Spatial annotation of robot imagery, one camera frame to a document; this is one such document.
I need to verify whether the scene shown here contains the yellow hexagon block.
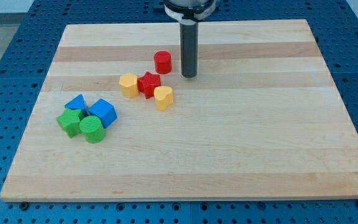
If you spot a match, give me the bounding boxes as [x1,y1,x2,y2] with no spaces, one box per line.
[119,73,139,98]

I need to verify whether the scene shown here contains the robot arm flange with clamp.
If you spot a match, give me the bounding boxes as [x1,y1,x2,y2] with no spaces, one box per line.
[164,0,219,26]

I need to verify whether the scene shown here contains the wooden board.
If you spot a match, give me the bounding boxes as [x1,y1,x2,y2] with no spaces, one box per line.
[0,19,358,202]

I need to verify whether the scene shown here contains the green star block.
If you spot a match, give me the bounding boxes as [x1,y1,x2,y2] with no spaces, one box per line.
[56,108,84,138]

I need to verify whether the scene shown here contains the red cylinder block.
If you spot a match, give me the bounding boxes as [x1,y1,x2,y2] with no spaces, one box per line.
[154,51,172,75]

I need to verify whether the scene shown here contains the blue cube block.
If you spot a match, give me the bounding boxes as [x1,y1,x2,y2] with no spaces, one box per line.
[89,98,117,128]

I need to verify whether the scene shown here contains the yellow heart block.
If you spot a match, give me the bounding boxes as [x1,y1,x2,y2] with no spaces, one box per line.
[154,86,174,111]

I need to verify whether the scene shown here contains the green cylinder block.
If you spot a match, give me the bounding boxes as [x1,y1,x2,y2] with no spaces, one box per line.
[80,116,106,144]

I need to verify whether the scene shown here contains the red star block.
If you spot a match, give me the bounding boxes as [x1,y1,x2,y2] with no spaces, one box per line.
[137,72,161,99]

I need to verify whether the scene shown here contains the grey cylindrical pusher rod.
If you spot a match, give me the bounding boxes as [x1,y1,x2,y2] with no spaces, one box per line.
[180,23,198,78]

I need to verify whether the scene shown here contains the blue triangle block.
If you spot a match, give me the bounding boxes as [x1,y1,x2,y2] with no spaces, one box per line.
[65,94,89,116]

